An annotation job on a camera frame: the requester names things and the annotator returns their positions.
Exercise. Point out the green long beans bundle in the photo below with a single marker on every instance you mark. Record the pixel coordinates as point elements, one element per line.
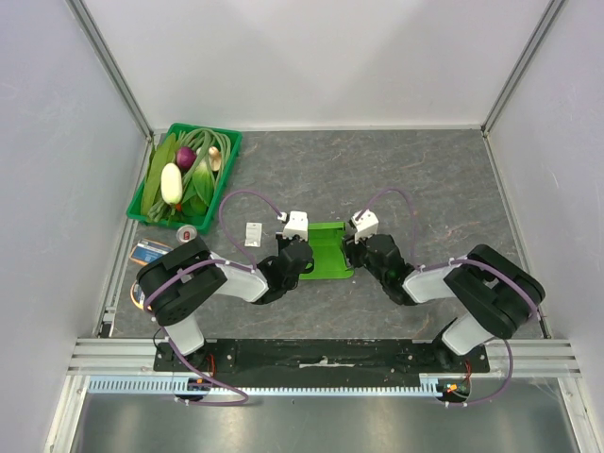
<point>199,140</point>

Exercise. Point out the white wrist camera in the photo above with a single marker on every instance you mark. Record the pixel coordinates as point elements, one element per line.
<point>365,224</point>
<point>296,225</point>

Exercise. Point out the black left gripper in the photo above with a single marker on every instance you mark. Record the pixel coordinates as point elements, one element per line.
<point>282,241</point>

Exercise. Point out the purple onion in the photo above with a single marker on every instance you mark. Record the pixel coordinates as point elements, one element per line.
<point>185,158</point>

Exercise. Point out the white eggplant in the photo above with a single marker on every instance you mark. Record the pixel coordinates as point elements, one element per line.
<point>171,184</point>

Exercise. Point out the green paper box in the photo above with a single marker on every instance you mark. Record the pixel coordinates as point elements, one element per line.
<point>325,240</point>

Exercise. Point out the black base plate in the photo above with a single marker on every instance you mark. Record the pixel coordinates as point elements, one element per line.
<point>330,361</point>

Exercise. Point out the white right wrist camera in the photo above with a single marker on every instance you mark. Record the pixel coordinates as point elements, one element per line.
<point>365,224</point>

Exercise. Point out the beige mushroom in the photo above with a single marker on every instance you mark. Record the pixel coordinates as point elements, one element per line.
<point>215,159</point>

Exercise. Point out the yellow tape roll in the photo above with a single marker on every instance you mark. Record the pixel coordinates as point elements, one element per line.
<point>137,296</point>

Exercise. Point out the red blue drink can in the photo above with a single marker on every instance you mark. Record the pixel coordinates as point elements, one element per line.
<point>186,233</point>

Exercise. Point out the small white plastic bag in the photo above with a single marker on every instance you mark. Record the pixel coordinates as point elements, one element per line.
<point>253,234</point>

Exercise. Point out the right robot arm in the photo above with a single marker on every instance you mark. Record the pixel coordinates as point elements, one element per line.
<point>499,297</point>

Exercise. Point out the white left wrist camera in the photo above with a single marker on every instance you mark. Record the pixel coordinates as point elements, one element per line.
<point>296,225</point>

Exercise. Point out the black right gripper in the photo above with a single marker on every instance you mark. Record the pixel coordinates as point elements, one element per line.
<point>355,247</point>

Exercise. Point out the green plastic tray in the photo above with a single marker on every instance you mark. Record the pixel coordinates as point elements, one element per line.
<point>201,223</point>

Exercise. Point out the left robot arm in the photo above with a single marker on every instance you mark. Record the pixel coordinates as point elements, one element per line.
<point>177,284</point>

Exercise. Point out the slotted cable duct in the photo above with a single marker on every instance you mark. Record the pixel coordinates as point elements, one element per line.
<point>195,386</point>

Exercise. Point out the green bok choy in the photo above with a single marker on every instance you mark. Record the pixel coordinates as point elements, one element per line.
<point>200,190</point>

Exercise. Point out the large green leaf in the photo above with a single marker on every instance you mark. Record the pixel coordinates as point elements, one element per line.
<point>165,153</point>

